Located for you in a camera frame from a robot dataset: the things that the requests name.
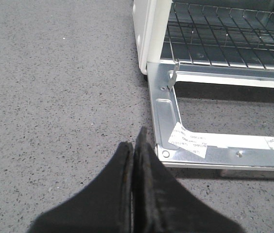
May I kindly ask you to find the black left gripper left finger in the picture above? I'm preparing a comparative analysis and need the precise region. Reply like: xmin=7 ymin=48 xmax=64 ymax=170
xmin=29 ymin=142 xmax=133 ymax=233

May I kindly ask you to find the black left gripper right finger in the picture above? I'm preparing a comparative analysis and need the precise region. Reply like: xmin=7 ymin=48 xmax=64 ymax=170
xmin=132 ymin=127 xmax=244 ymax=233

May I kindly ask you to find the glass oven door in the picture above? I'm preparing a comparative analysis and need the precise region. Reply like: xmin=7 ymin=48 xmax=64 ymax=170
xmin=148 ymin=63 xmax=274 ymax=179

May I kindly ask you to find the white toaster oven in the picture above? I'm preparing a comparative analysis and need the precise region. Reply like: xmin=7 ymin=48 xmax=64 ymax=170
xmin=133 ymin=0 xmax=274 ymax=86

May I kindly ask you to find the metal wire oven rack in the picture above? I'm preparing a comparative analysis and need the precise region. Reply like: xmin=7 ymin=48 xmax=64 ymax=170
xmin=161 ymin=0 xmax=274 ymax=71

